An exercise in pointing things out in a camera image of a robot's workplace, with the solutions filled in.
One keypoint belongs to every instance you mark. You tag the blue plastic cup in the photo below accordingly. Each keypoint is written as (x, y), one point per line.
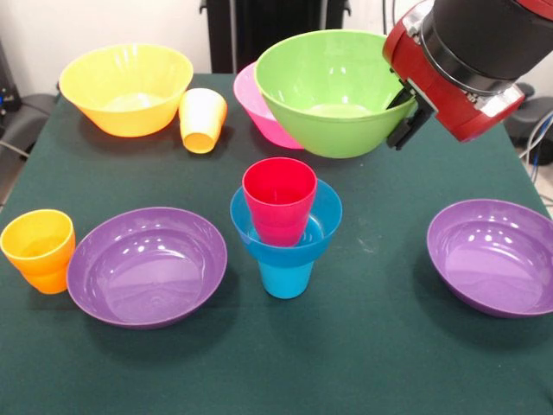
(285, 283)

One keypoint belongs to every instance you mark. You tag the large pink plastic bowl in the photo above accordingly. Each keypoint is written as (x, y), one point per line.
(259, 116)

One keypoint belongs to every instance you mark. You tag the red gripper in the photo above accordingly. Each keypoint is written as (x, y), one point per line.
(427, 73)

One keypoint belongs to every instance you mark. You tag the green plastic bowl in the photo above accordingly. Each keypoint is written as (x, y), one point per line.
(332, 134)

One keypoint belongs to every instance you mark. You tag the black stand with knob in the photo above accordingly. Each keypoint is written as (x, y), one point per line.
(531, 125)

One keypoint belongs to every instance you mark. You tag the large orange plastic bowl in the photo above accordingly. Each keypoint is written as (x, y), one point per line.
(125, 119)

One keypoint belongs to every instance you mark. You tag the black equipment box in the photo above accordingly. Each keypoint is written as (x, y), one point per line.
(6, 86)

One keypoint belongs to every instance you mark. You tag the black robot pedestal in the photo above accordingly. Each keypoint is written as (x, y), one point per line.
(276, 21)

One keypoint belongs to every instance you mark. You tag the yellow orange plastic cup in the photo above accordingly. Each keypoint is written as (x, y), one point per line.
(201, 125)

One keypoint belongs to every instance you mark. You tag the small blue plastic bowl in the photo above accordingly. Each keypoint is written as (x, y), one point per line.
(285, 255)

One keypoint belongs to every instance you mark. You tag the shallow purple plastic bowl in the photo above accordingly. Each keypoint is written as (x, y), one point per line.
(497, 272)
(147, 285)

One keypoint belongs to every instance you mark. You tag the red plastic cup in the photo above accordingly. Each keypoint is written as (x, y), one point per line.
(278, 225)

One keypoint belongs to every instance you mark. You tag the black grey chair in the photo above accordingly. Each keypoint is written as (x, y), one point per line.
(26, 121)

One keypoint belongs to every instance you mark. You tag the dark green tablecloth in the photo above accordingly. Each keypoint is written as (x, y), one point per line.
(328, 367)

